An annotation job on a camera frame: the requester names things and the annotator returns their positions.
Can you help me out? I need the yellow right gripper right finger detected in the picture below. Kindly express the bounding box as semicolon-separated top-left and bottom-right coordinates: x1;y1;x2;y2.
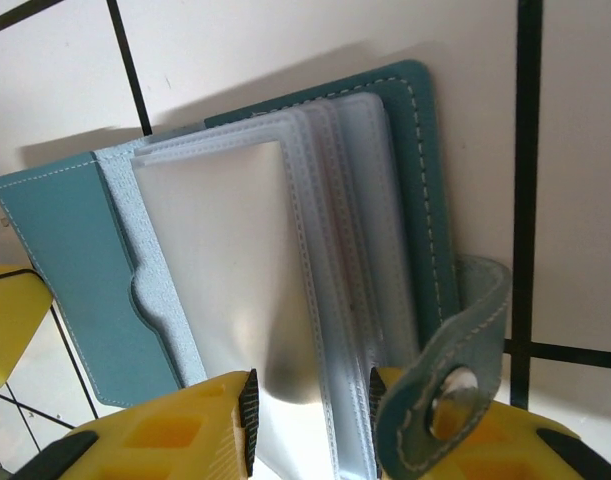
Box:
368;367;611;480

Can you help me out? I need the blue leather card holder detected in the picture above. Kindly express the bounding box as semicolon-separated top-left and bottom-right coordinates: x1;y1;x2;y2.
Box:
0;58;514;480

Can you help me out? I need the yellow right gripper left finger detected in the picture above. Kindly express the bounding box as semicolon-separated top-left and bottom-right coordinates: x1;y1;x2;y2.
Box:
14;368;261;480

